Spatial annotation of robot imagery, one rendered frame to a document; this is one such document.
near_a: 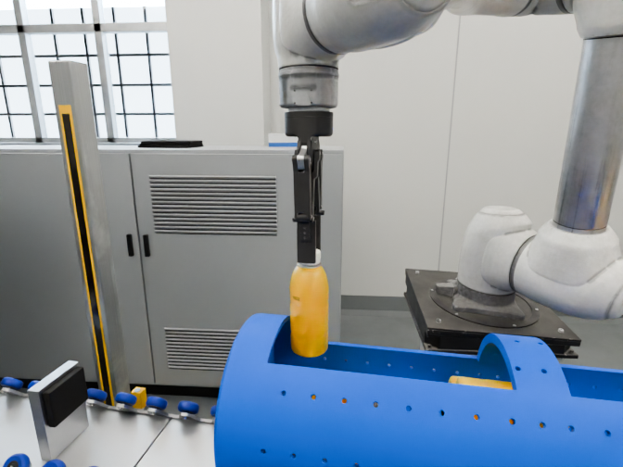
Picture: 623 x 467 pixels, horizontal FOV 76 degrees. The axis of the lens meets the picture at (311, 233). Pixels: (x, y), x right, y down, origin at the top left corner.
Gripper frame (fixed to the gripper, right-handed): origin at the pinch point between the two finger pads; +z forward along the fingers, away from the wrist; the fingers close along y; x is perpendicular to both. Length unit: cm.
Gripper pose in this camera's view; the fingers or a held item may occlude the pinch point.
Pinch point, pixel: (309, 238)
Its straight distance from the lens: 65.9
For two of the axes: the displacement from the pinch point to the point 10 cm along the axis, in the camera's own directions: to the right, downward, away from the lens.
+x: 9.8, 0.4, -1.8
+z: 0.0, 9.7, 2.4
